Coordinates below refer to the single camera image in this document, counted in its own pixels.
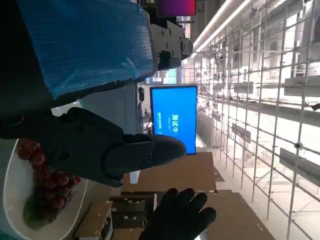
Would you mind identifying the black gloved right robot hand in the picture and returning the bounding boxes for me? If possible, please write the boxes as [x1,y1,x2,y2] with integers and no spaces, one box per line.
[138,187,217,240]

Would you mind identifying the white plate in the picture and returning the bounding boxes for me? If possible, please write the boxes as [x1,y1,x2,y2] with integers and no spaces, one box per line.
[3,138,90,240]

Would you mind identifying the brown cardboard box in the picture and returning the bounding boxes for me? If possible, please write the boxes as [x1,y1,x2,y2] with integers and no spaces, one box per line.
[73,199,113,240]
[121,151,218,194]

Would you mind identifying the blue-screen monitor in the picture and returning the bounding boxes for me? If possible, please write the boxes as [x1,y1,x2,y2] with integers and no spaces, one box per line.
[149,84,198,156]

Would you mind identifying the purple-screen monitor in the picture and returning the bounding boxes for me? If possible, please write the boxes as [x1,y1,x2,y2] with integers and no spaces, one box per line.
[156,0,197,18]

